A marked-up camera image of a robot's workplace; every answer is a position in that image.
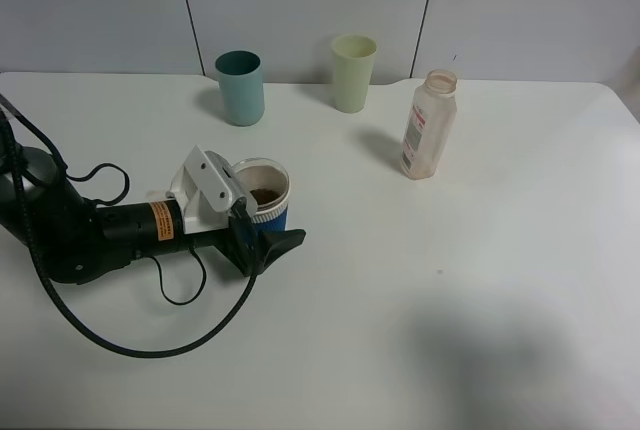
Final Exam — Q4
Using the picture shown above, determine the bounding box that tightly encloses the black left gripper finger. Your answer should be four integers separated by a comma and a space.
259, 229, 306, 270

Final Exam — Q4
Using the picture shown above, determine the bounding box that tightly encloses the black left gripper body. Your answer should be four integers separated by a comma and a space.
179, 202, 265, 277

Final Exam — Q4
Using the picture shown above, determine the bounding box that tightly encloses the blue sleeved paper cup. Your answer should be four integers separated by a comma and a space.
232, 158, 291, 231

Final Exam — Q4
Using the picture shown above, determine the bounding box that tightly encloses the clear plastic drink bottle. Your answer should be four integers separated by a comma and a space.
400, 69, 458, 180

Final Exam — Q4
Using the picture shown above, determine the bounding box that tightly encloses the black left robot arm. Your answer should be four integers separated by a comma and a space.
17, 146, 306, 284

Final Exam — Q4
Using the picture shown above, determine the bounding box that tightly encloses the teal plastic cup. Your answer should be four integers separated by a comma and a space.
215, 50, 265, 126

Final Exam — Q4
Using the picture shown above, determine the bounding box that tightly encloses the pale green plastic cup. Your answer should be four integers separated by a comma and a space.
330, 35, 377, 113

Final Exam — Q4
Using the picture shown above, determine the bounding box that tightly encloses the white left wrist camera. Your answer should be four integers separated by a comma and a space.
166, 145, 258, 234

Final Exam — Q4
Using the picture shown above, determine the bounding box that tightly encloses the thin black left wire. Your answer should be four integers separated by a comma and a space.
64, 162, 209, 307

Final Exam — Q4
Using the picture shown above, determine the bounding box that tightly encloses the black braided left cable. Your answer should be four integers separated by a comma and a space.
0, 94, 266, 359

